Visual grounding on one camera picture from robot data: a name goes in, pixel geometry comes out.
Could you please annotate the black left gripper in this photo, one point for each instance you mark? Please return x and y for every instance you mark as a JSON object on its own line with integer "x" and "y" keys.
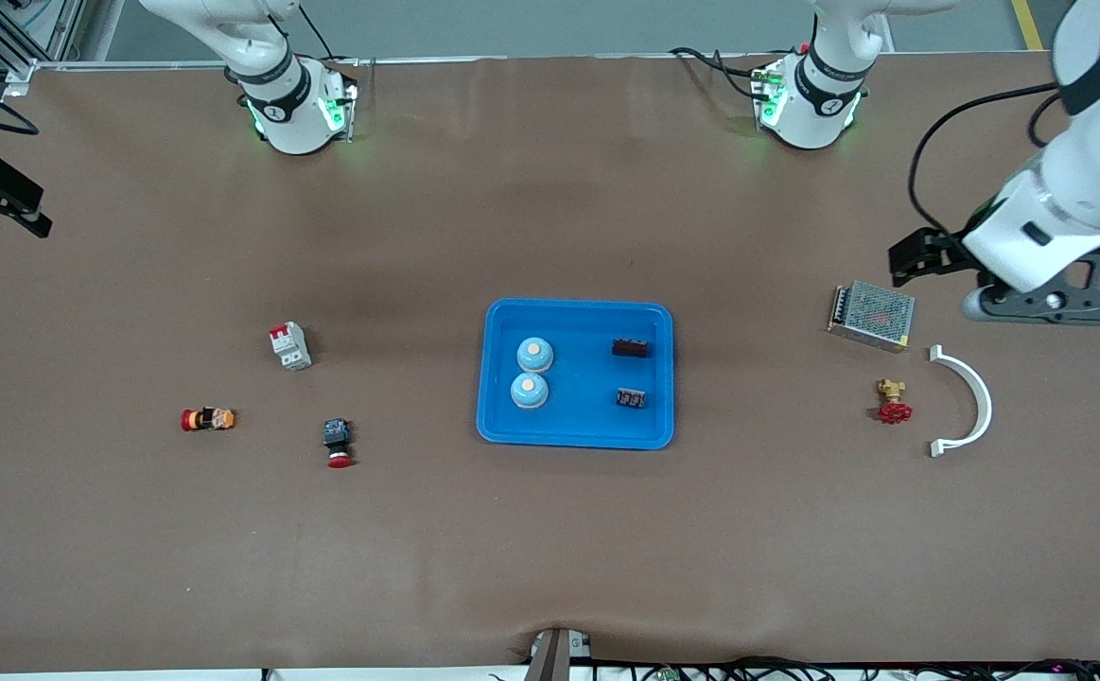
{"x": 939, "y": 250}

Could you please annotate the dark brown cylindrical capacitor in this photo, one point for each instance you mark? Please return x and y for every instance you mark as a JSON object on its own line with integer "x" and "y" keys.
{"x": 630, "y": 348}

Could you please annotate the small black connector module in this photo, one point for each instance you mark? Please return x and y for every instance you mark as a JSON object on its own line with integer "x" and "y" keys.
{"x": 631, "y": 398}

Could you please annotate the light blue call bell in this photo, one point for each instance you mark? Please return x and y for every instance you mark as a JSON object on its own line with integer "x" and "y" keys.
{"x": 529, "y": 390}
{"x": 534, "y": 355}

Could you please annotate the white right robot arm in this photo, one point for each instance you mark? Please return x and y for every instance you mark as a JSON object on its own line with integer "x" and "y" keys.
{"x": 294, "y": 104}

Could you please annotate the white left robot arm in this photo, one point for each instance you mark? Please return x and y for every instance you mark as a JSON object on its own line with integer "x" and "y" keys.
{"x": 1098, "y": 180}

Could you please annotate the metal mesh power supply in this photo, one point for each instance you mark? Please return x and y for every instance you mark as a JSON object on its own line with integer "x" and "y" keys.
{"x": 871, "y": 315}

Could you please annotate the orange red push button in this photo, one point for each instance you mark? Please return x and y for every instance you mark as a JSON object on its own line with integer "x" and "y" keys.
{"x": 207, "y": 419}

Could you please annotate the white red circuit breaker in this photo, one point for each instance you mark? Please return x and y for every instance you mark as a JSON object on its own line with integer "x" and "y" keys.
{"x": 290, "y": 345}

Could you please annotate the blue plastic tray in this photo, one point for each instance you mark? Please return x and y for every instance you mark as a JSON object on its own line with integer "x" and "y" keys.
{"x": 587, "y": 416}

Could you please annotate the red emergency stop button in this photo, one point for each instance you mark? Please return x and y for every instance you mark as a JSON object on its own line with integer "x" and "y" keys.
{"x": 338, "y": 443}

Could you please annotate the brown table cover sheet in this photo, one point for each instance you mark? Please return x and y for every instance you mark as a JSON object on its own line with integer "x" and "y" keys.
{"x": 550, "y": 549}

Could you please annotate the white curved plastic bracket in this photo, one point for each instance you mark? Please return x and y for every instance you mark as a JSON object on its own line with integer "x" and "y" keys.
{"x": 986, "y": 405}

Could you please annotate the aluminium frame post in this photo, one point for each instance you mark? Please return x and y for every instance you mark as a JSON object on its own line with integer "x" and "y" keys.
{"x": 62, "y": 28}

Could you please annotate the grey metal table bracket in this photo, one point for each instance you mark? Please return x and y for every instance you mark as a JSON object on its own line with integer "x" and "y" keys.
{"x": 550, "y": 657}

